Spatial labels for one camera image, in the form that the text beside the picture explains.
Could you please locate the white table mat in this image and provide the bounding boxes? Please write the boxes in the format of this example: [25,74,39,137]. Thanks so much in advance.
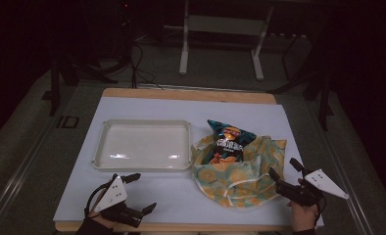
[52,96,325,228]

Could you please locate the black floor socket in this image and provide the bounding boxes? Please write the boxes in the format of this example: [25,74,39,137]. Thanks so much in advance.
[56,115,80,129]

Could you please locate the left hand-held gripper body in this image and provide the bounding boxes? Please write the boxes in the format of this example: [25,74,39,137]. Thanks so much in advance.
[93,174,145,229]

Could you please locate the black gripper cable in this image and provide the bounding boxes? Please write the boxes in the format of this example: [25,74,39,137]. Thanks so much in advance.
[314,195,328,227]
[83,181,115,218]

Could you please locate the person's left hand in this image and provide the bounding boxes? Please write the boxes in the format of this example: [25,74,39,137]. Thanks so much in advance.
[87,190,118,227]

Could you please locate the yellow patterned cloth bag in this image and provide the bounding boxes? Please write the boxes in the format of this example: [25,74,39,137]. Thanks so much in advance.
[190,133,288,210]

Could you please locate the dark teal chip bag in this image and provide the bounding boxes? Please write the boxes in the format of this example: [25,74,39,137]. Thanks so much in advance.
[207,118,258,166]

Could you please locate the person's right hand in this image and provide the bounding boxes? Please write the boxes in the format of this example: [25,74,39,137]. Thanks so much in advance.
[287,177,318,233]

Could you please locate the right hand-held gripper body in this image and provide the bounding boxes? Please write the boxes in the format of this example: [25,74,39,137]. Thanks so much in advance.
[274,167,350,208]

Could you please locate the white metal stand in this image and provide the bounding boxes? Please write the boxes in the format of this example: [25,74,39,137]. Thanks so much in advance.
[178,0,275,81]

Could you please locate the black floor cables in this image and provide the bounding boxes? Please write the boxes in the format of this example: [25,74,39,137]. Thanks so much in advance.
[128,40,165,90]

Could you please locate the white plastic tray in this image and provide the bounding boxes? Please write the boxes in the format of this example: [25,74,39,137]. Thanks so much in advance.
[91,118,193,173]

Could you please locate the black metal stand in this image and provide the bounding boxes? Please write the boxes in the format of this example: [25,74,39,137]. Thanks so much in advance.
[40,30,131,118]
[267,30,335,132]

